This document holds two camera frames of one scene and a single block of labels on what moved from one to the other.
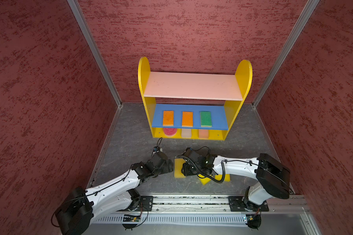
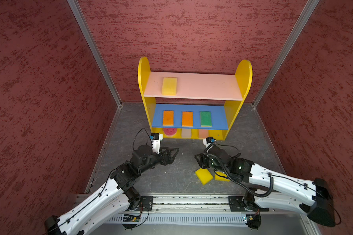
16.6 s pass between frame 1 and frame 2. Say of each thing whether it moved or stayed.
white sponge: stayed
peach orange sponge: stayed
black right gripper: moved
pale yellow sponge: moved
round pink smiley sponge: stayed
